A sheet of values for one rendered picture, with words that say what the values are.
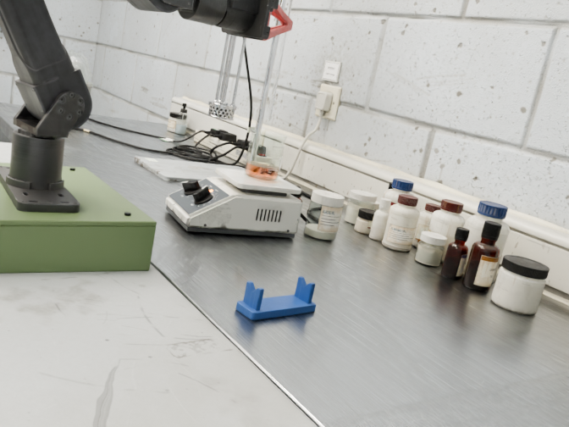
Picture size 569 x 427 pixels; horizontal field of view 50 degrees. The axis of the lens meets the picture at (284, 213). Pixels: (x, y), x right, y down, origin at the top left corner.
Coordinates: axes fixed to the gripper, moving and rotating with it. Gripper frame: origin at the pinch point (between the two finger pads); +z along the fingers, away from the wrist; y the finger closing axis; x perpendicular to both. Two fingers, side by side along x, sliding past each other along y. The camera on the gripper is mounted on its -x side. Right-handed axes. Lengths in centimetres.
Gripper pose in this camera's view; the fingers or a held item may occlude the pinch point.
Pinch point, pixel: (286, 24)
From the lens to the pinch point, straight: 104.3
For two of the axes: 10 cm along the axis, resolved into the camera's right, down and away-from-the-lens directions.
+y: -6.7, -3.0, 6.8
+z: 7.1, -0.3, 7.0
